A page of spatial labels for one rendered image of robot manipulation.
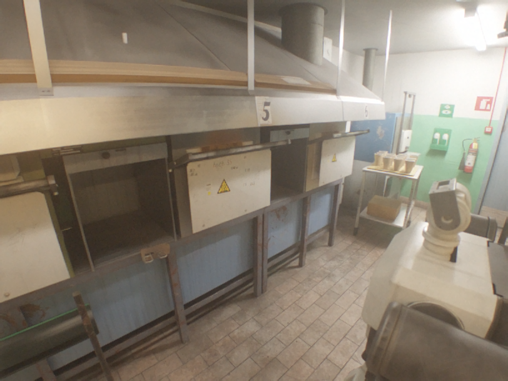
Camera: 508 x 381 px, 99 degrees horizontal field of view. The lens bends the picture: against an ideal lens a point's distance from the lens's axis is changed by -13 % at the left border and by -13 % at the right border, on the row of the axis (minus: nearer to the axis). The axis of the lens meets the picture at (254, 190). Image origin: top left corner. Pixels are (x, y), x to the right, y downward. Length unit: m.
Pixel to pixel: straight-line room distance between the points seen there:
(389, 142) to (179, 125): 3.22
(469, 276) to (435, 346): 0.17
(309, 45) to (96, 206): 2.19
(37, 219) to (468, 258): 1.28
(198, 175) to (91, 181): 0.85
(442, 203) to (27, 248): 1.27
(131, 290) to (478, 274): 1.56
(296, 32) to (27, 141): 2.20
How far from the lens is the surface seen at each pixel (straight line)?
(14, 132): 0.94
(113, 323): 1.76
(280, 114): 1.41
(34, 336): 1.51
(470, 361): 0.36
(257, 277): 2.20
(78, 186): 1.91
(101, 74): 1.01
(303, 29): 2.56
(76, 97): 0.96
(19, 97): 0.96
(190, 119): 1.06
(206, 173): 1.35
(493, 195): 4.78
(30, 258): 1.25
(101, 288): 1.59
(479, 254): 0.57
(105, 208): 1.98
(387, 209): 3.35
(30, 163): 1.25
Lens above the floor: 1.61
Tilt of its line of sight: 19 degrees down
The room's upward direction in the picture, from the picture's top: straight up
